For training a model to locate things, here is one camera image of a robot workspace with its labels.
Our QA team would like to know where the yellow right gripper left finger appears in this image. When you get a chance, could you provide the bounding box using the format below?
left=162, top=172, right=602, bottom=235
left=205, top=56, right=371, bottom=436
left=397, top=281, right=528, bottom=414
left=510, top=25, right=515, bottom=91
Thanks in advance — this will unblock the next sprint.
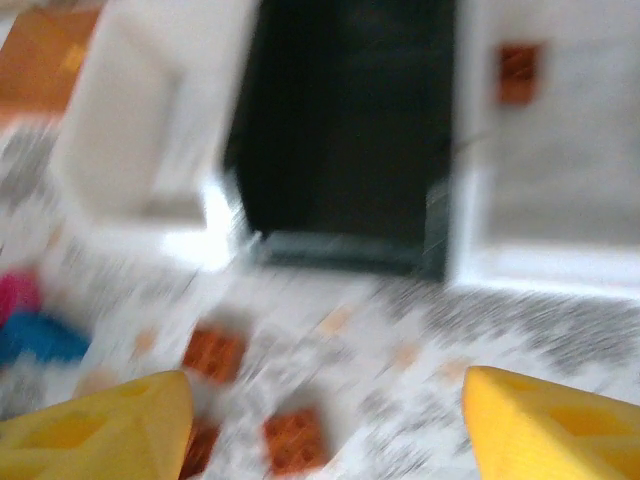
left=0, top=370, right=195, bottom=480

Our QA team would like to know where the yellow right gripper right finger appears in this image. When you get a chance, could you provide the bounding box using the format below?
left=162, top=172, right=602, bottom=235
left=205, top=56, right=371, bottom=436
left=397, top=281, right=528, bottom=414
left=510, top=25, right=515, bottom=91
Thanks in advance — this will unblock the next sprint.
left=462, top=365, right=640, bottom=480

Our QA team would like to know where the brown lego brick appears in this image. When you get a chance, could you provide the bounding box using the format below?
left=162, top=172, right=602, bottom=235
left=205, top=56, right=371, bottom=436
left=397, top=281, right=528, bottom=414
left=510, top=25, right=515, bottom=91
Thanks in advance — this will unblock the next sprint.
left=177, top=417, right=221, bottom=480
left=182, top=322, right=249, bottom=384
left=496, top=42, right=545, bottom=106
left=262, top=407, right=331, bottom=476

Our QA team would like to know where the blue two-by-four lego brick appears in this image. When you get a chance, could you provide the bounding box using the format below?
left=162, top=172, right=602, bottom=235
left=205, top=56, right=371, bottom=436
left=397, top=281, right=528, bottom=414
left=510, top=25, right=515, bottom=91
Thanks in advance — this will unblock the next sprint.
left=0, top=310, right=91, bottom=366

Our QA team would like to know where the pink lego brick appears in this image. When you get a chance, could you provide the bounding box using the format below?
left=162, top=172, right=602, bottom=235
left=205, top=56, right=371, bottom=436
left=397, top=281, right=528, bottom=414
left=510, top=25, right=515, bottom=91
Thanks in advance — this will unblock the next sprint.
left=0, top=269, right=44, bottom=321

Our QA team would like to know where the white plastic bin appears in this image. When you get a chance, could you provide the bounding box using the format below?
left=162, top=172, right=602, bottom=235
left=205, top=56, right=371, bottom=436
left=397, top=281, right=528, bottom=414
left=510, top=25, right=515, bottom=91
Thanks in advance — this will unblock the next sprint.
left=52, top=0, right=251, bottom=236
left=449, top=0, right=640, bottom=301

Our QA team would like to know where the black plastic bin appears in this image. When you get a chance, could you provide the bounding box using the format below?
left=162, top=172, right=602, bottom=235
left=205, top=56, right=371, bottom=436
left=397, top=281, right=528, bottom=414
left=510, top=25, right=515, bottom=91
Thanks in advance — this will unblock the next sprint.
left=222, top=0, right=459, bottom=284

